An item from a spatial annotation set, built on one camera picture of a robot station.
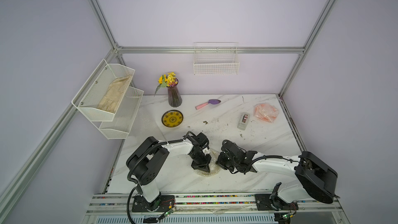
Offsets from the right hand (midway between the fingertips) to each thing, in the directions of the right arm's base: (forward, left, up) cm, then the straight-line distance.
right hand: (211, 165), depth 84 cm
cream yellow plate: (-2, -1, 0) cm, 2 cm away
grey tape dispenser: (+29, -23, +1) cm, 37 cm away
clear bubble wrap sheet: (-2, -2, 0) cm, 2 cm away
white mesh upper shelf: (+26, +57, +29) cm, 69 cm away
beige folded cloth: (+28, +50, +29) cm, 65 cm away
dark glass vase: (+46, +24, +6) cm, 52 cm away
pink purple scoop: (+48, -2, -1) cm, 48 cm away
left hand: (-4, +2, -2) cm, 5 cm away
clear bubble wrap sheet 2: (+36, -40, +1) cm, 54 cm away
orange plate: (+36, -40, +1) cm, 54 cm away
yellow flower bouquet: (+46, +25, +23) cm, 57 cm away
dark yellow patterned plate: (+34, +26, -2) cm, 43 cm away
